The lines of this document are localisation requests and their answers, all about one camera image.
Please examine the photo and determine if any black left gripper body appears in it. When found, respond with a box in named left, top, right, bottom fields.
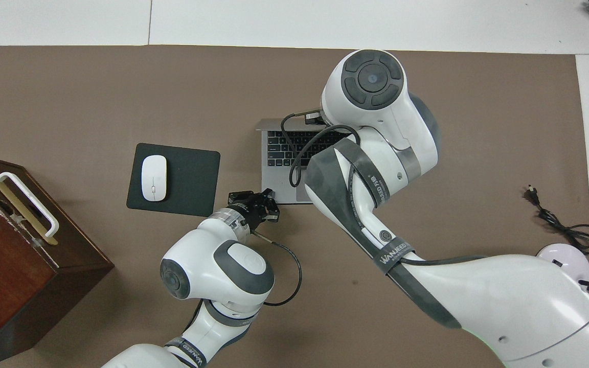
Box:
left=231, top=197, right=269, bottom=232

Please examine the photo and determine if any grey laptop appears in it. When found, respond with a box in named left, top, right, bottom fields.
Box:
left=256, top=118, right=349, bottom=205

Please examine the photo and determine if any black mouse pad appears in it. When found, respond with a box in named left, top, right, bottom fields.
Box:
left=126, top=143, right=221, bottom=218

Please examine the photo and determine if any white computer mouse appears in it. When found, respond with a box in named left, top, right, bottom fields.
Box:
left=141, top=154, right=168, bottom=202

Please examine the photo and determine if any brown table mat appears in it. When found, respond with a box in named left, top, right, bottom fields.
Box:
left=0, top=45, right=589, bottom=368

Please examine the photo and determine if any brass box plate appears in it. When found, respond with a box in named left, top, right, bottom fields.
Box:
left=0, top=173, right=59, bottom=247

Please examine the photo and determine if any dark wooden box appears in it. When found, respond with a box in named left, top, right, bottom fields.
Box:
left=0, top=151, right=115, bottom=368

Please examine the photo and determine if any white desk lamp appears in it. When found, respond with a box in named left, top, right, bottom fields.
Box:
left=536, top=209, right=589, bottom=296

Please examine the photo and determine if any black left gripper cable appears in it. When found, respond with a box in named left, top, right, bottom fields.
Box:
left=250, top=229, right=304, bottom=307

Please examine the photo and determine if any white box handle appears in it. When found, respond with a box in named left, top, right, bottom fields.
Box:
left=0, top=172, right=60, bottom=238

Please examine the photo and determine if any black lamp power cable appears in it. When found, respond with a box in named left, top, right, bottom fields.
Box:
left=524, top=185, right=589, bottom=255

